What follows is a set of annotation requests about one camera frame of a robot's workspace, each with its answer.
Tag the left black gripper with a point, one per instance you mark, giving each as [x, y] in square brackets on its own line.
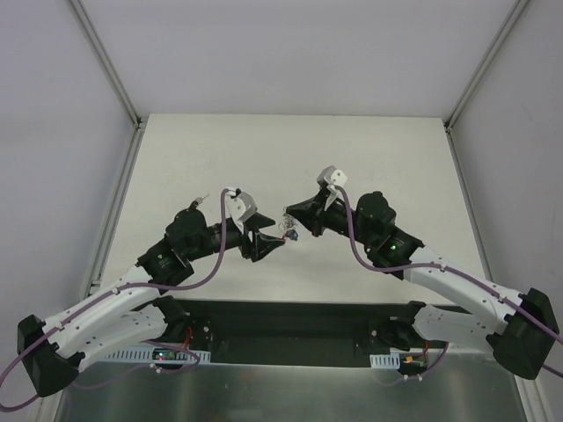
[252, 239]

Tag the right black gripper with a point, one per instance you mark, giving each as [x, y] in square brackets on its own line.
[317, 215]

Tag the key organiser with red handle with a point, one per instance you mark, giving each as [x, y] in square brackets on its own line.
[288, 228]

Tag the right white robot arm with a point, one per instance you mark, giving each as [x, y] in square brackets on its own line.
[518, 329]

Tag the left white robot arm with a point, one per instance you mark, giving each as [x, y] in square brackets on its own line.
[138, 306]

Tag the key with black head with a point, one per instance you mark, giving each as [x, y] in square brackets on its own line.
[197, 202]

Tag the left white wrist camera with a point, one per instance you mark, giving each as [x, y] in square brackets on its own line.
[241, 206]

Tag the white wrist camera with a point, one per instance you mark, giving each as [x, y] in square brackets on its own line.
[241, 206]
[330, 180]

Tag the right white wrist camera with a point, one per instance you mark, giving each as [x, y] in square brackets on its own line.
[330, 180]

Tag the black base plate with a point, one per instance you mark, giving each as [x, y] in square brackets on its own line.
[307, 334]

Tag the left white cable duct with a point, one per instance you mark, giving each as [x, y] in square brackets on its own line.
[152, 354]

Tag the white cable duct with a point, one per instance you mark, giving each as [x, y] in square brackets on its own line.
[385, 361]
[152, 354]

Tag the right white cable duct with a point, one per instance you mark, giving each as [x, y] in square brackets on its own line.
[385, 361]

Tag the left aluminium frame post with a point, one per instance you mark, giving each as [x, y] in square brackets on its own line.
[104, 61]

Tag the aluminium frame post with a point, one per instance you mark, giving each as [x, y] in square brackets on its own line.
[508, 25]
[104, 61]

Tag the right aluminium frame post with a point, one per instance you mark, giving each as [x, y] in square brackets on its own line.
[508, 25]

